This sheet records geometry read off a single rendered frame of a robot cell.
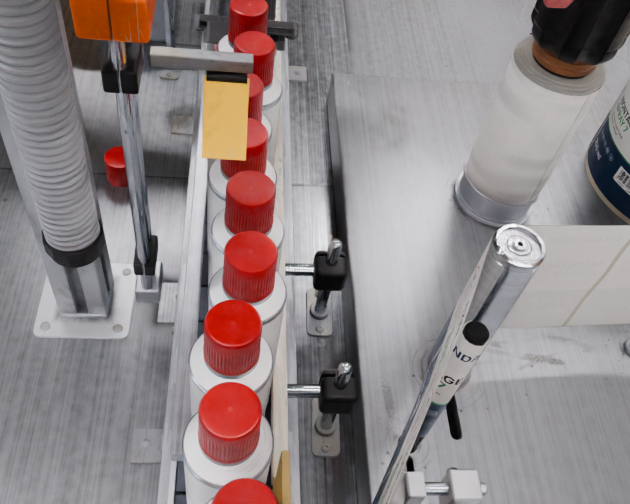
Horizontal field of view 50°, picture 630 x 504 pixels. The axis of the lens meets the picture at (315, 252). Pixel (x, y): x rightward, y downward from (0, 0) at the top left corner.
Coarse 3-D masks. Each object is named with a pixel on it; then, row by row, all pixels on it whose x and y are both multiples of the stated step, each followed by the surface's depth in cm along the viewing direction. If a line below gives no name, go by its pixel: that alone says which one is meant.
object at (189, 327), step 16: (208, 48) 72; (192, 208) 59; (192, 224) 57; (192, 240) 56; (192, 256) 55; (192, 272) 55; (192, 288) 54; (192, 304) 53; (192, 320) 52; (192, 336) 51; (176, 384) 49; (176, 400) 48; (176, 416) 47; (176, 432) 46; (176, 448) 46
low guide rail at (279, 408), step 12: (276, 0) 87; (276, 12) 86; (276, 60) 80; (276, 72) 78; (276, 144) 71; (276, 156) 70; (276, 168) 69; (276, 192) 67; (276, 204) 66; (276, 360) 56; (276, 372) 55; (276, 384) 55; (276, 396) 54; (276, 408) 53; (276, 420) 53; (276, 432) 52; (276, 444) 52; (276, 456) 51; (276, 468) 50
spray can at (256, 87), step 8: (256, 80) 51; (256, 88) 50; (256, 96) 50; (248, 104) 50; (256, 104) 51; (248, 112) 51; (256, 112) 51; (264, 120) 54; (208, 160) 56; (208, 168) 56
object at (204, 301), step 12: (204, 240) 67; (204, 252) 66; (204, 264) 65; (204, 276) 64; (204, 288) 63; (204, 300) 63; (204, 312) 62; (180, 468) 53; (180, 480) 53; (180, 492) 52
